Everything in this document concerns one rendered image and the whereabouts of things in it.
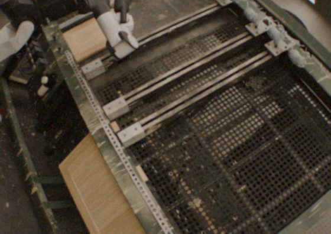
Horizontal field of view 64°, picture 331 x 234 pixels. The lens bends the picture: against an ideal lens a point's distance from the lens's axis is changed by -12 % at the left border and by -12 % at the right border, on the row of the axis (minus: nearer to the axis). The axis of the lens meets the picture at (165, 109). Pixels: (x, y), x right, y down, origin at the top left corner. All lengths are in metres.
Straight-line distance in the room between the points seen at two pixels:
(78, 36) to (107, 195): 1.07
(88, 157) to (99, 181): 0.18
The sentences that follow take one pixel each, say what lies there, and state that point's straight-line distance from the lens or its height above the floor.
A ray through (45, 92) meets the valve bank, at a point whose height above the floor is 0.62.
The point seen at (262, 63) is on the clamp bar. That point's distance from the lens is 1.79.
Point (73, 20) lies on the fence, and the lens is 2.19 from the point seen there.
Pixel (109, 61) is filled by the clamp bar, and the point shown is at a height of 1.06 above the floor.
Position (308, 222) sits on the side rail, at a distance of 1.51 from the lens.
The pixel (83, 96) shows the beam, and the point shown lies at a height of 0.85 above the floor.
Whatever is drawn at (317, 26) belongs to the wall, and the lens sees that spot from 6.85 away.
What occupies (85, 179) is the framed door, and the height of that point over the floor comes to 0.42.
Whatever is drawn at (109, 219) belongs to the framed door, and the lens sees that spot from 1.85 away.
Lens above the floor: 1.59
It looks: 16 degrees down
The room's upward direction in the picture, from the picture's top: 47 degrees clockwise
